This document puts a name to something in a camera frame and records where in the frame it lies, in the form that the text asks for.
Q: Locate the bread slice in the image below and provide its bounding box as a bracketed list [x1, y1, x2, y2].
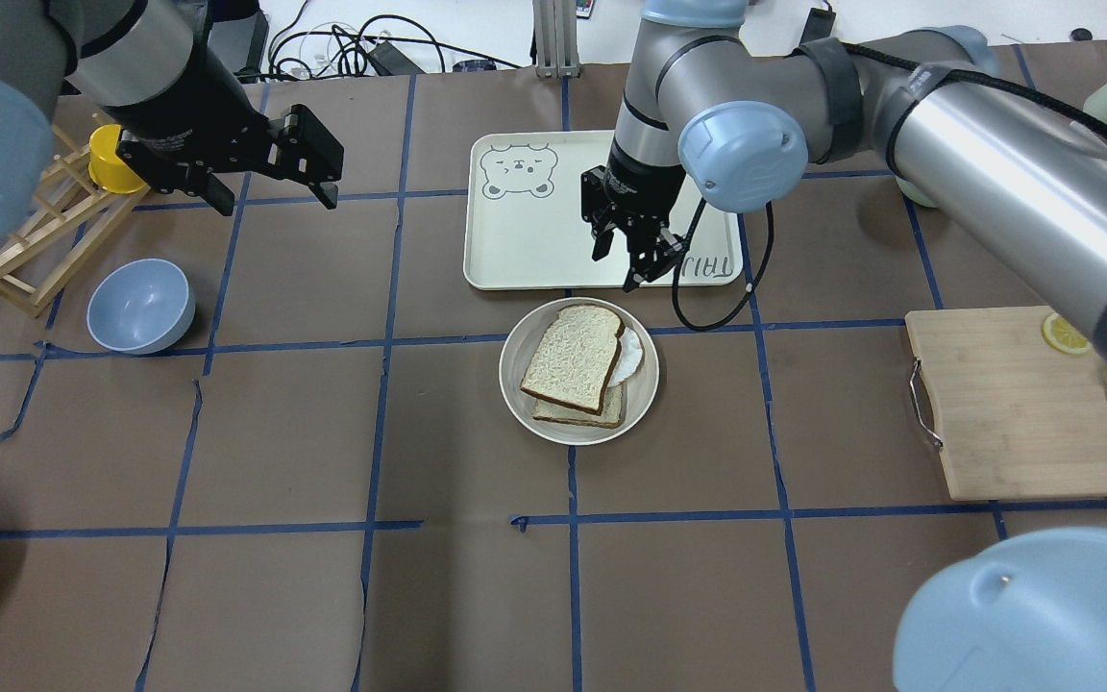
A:
[520, 303, 625, 413]
[532, 384, 627, 428]

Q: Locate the cream round plate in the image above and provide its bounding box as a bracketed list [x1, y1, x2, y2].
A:
[498, 298, 662, 446]

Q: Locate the cream bear tray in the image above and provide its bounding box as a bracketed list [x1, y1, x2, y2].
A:
[463, 131, 744, 291]

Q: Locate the fried egg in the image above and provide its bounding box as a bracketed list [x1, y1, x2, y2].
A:
[606, 327, 645, 388]

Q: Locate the yellow mug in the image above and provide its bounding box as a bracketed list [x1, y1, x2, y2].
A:
[87, 124, 148, 194]

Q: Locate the black power adapter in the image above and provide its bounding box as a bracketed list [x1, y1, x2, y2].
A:
[360, 39, 426, 76]

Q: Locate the blue bowl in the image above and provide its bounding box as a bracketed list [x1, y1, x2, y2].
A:
[86, 258, 196, 357]

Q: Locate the wooden dish rack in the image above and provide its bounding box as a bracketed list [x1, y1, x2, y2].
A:
[0, 127, 151, 318]

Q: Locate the wooden cutting board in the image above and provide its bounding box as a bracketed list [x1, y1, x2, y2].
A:
[904, 306, 1107, 500]

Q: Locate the lemon slice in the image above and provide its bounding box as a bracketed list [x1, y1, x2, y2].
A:
[1041, 312, 1093, 357]

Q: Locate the aluminium frame post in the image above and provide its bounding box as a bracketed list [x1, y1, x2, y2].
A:
[531, 1, 581, 79]

